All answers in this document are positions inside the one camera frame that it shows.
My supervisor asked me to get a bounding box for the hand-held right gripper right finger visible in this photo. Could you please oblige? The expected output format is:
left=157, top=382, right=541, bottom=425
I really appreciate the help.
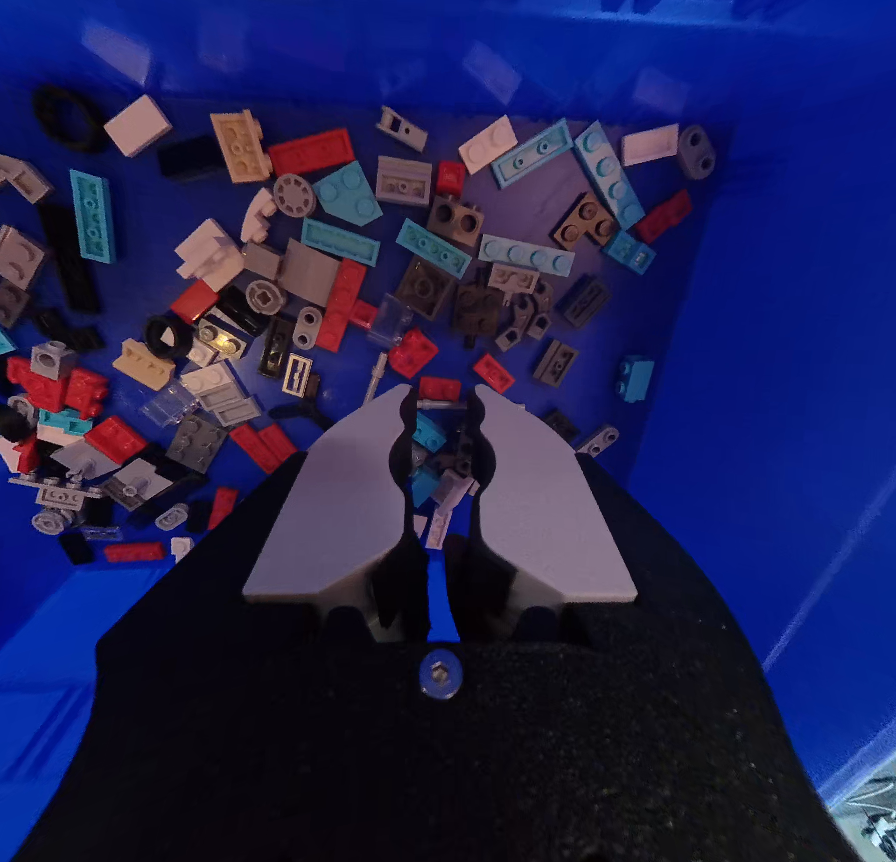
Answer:
left=448, top=385, right=638, bottom=618

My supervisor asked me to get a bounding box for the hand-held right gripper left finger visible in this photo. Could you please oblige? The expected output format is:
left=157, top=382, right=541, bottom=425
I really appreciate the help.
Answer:
left=243, top=385, right=429, bottom=626

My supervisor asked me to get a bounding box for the pile of toy bricks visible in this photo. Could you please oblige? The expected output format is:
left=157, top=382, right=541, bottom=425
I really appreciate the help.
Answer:
left=0, top=85, right=716, bottom=565

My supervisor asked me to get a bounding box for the blue tablecloth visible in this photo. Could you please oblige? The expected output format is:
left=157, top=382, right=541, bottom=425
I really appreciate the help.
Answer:
left=0, top=0, right=896, bottom=842

